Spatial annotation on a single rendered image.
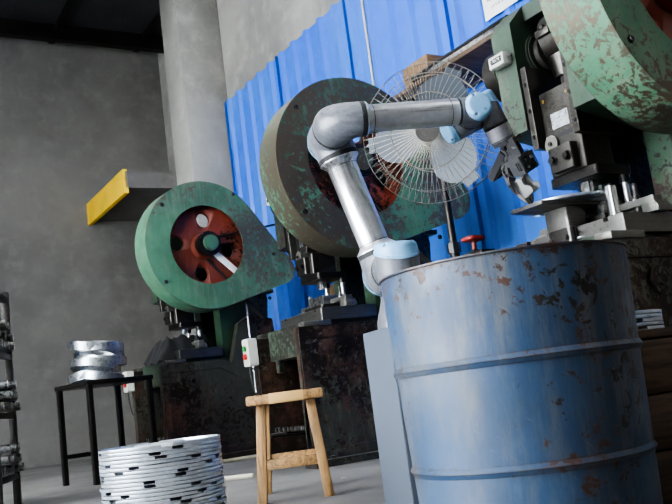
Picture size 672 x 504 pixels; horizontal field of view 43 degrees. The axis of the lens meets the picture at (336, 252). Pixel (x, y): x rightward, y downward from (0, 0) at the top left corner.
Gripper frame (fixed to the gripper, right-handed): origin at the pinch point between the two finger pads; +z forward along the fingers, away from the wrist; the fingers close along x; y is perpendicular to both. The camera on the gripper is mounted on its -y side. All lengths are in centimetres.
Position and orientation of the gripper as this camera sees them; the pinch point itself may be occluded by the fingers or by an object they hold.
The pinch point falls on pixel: (528, 201)
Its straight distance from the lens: 261.1
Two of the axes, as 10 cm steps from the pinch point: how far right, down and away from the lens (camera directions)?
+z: 4.7, 8.8, 0.8
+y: 5.4, -2.1, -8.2
